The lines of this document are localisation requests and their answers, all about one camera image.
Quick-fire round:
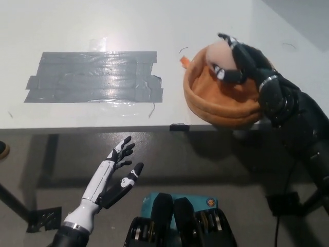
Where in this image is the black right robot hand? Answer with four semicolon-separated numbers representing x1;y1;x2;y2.
210;32;280;91

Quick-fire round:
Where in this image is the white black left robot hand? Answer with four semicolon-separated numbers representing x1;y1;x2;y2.
63;136;144;234

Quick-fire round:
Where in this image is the pink plush dumpling with face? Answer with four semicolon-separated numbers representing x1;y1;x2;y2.
205;42;239;72

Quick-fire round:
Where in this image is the orange soft plush plate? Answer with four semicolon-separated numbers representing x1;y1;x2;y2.
179;43;280;129

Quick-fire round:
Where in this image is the black teal robot body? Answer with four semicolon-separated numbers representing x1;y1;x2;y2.
124;192;237;247

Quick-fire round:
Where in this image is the black metal table leg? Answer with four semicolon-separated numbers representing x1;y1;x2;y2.
0;181;33;224
299;189;329;214

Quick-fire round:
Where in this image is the dark shoe with tan sole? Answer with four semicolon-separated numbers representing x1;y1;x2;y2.
0;140;11;162

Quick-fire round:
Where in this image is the grey duct tape patch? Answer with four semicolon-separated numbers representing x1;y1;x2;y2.
24;50;165;103

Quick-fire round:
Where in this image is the thin black cable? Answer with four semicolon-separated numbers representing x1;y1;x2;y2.
275;168;294;247

